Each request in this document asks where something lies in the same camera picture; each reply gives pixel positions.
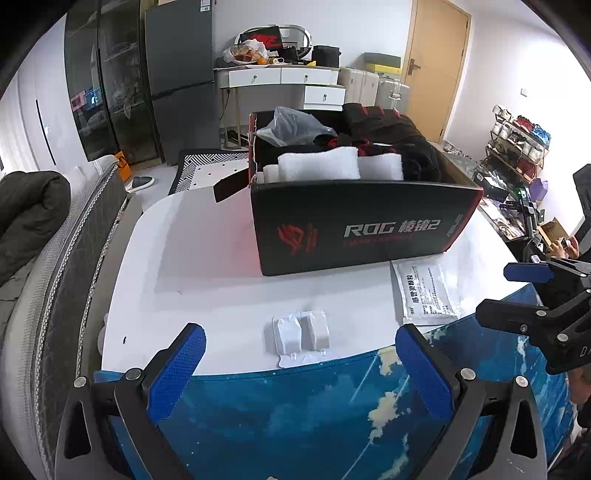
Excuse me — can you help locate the white medicine sachet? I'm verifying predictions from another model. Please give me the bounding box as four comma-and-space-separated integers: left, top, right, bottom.
390, 259, 459, 326

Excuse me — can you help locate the clear plastic blister tray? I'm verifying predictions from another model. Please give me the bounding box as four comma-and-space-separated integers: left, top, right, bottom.
265, 310, 332, 369

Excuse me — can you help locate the yellow and black box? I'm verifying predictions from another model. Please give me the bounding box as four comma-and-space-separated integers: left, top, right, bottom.
362, 52, 402, 76

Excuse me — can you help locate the grey refrigerator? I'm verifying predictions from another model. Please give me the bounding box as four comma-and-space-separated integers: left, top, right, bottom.
144, 0, 218, 167

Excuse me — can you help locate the clear plastic bag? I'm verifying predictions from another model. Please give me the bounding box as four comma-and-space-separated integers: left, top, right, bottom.
255, 106, 338, 148

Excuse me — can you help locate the black and red fabric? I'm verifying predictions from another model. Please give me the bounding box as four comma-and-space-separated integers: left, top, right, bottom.
329, 103, 419, 158

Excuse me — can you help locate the grey quilted sofa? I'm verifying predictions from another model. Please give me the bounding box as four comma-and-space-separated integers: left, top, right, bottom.
0, 154, 145, 480

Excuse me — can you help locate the beige suitcase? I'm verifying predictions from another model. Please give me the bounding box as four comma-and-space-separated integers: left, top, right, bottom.
337, 67, 380, 108

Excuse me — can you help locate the black bag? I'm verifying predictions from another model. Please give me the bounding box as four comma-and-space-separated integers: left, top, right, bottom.
311, 45, 342, 70

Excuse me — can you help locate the dark jacket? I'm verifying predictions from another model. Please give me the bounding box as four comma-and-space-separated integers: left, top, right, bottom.
0, 171, 72, 288

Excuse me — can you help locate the wooden door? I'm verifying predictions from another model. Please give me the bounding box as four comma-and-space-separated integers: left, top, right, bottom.
401, 0, 472, 145

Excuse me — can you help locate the glass coffee table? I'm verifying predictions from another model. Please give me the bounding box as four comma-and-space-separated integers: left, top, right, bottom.
441, 143, 551, 241

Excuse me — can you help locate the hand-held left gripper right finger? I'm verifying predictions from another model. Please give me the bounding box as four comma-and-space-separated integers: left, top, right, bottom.
395, 323, 550, 480

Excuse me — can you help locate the black and white patterned rug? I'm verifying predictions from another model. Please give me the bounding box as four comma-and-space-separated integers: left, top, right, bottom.
167, 148, 253, 197

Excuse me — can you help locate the black and red cardboard box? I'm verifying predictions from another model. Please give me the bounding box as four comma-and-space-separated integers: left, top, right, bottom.
213, 110, 485, 277

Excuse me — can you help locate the plastic bag of fruit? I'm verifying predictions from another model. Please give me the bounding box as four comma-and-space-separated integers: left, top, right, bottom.
223, 39, 269, 66

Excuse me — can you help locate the shoe rack with shoes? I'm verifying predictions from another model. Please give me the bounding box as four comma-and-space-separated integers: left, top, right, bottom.
485, 104, 553, 186

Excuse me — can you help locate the white dressing desk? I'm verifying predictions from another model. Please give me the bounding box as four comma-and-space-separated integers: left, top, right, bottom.
213, 65, 347, 151

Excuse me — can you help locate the black round cushion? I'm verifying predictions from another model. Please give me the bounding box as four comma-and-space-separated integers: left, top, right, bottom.
399, 131, 445, 183

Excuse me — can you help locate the person's right hand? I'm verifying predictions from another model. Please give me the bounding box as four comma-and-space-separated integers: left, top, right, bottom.
567, 369, 591, 409

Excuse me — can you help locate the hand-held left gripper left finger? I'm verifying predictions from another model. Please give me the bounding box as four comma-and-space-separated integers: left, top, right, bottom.
54, 323, 208, 480

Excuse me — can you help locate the small cardboard box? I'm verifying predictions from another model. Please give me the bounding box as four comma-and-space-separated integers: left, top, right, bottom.
538, 219, 571, 248

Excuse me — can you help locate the silver suitcase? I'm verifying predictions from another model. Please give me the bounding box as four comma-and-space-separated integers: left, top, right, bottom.
376, 76, 411, 116

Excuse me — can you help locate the blue cloud print desk mat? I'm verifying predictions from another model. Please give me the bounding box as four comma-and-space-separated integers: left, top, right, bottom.
92, 281, 574, 480

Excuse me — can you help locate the oval mirror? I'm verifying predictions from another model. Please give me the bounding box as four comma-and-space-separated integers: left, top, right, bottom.
277, 25, 314, 59

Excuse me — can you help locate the black and red shoe box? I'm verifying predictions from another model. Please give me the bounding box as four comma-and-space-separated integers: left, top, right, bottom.
238, 26, 283, 49

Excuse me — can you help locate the dark glass cabinet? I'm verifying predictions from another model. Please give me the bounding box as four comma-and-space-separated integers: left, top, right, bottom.
65, 0, 163, 163

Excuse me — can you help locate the large white paper sheet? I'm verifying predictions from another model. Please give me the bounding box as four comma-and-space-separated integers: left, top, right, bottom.
100, 185, 537, 376

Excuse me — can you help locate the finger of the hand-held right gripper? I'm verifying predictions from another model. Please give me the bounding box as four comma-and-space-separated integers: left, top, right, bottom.
475, 288, 591, 347
503, 258, 591, 289

